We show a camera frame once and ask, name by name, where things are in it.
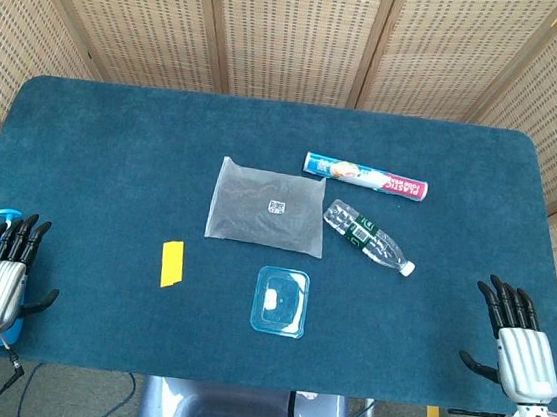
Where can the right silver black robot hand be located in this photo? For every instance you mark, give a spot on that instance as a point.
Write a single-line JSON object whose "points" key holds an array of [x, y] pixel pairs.
{"points": [[525, 360]]}

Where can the yellow plastic piece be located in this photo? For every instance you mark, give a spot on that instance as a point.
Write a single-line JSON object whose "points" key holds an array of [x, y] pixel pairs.
{"points": [[173, 264]]}

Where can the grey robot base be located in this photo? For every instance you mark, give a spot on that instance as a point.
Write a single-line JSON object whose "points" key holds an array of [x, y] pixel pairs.
{"points": [[235, 415]]}

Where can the blue felt table cover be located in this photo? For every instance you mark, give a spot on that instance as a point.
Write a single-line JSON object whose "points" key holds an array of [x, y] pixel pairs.
{"points": [[114, 149]]}

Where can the clear bottle with green label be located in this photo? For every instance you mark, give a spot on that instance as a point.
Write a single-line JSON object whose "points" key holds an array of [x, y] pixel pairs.
{"points": [[363, 233]]}

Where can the plastic wrap roll box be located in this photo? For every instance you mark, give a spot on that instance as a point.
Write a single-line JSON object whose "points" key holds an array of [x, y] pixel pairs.
{"points": [[362, 176]]}

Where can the blue clear plastic lid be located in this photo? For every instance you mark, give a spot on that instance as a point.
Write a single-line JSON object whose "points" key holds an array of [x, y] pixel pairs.
{"points": [[280, 304]]}

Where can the translucent bag with dark contents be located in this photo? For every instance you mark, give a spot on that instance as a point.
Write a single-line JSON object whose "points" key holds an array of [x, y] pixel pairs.
{"points": [[257, 221]]}

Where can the woven bamboo folding screen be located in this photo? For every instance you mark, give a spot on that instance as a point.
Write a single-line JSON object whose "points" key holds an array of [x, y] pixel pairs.
{"points": [[299, 29]]}

